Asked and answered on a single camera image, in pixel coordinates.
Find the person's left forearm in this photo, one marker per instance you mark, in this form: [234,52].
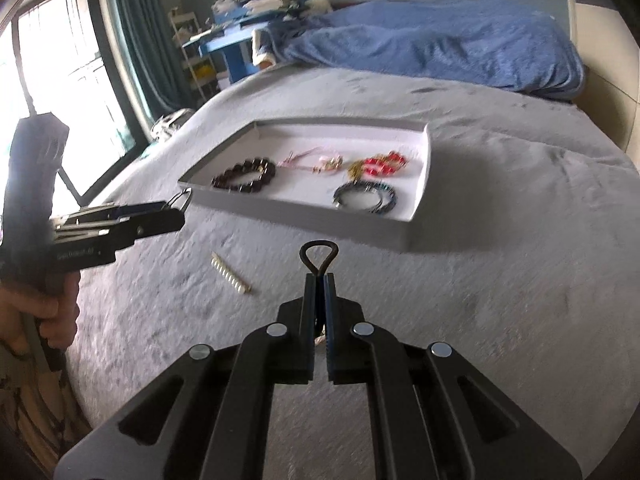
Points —
[30,400]

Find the blue duvet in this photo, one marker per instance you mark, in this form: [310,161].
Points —
[425,45]

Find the grey shallow cardboard tray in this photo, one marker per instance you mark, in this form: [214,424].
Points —
[305,195]

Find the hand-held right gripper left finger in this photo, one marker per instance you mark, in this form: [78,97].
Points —
[312,320]

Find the grey and white bag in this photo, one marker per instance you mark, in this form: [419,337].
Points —
[167,125]

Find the white and tan cloth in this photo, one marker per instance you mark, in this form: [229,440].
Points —
[262,50]

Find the person's left hand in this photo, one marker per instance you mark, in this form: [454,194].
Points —
[60,320]

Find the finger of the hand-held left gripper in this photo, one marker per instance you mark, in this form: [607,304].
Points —
[120,210]
[150,225]

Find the window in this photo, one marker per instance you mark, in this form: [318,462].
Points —
[75,70]

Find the blue desk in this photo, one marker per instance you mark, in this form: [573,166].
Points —
[235,60]

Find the pile of papers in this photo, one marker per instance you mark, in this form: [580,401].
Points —
[255,6]

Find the cream wardrobe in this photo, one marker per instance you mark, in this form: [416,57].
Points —
[610,90]

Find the white crumpled cloth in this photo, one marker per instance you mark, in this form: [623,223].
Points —
[317,6]

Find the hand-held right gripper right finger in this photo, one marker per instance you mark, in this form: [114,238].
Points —
[334,320]

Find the teal curtain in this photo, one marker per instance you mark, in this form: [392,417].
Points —
[145,50]

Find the white shelf rack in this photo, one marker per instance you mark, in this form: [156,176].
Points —
[192,67]

